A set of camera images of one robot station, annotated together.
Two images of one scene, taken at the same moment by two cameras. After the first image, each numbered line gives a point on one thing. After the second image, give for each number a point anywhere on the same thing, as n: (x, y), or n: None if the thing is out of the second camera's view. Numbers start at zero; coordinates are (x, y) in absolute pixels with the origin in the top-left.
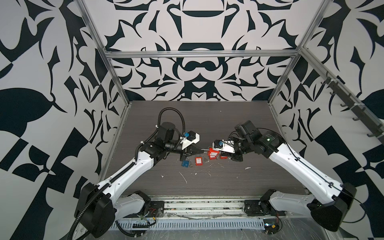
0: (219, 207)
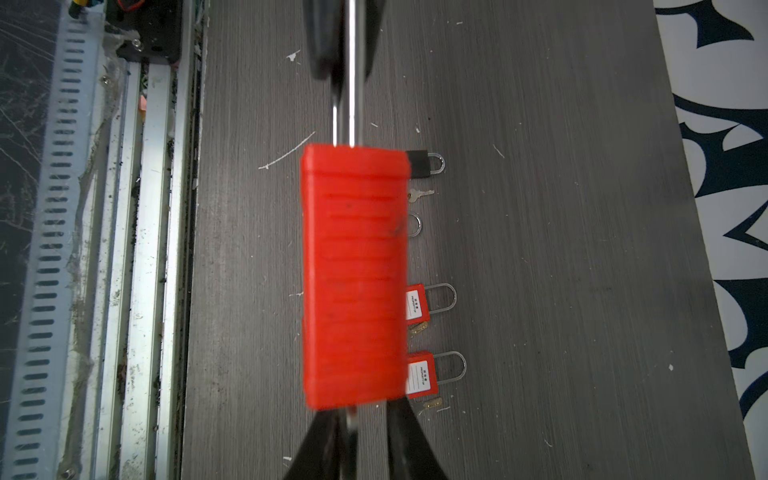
0: (144, 238)
